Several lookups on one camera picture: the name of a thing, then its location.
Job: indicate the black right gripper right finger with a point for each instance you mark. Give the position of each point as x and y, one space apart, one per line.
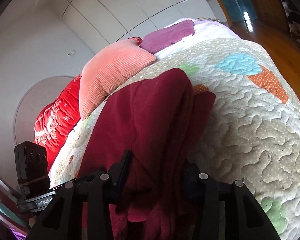
224 211

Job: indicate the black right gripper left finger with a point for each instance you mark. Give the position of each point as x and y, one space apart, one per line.
62 217

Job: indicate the dark red knit garment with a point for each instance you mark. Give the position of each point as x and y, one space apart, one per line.
159 120

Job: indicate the patchwork quilted bedspread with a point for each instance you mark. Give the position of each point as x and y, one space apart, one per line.
253 133

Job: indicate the red embroidered duvet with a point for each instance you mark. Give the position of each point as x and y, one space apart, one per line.
56 120

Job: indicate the purple fuzzy towel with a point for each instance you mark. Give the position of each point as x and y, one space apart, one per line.
165 37

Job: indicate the white cluttered shelf unit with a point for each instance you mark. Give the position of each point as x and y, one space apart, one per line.
293 19

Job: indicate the brown wooden door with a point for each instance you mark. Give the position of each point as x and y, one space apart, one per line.
272 13

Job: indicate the white glossy wardrobe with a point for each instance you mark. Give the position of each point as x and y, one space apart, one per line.
98 23

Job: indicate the black camera box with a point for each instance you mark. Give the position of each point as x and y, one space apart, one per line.
31 166

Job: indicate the white wall socket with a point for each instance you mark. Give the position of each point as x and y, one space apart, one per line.
71 53

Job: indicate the pink corduroy pillow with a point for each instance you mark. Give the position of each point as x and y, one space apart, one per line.
109 69

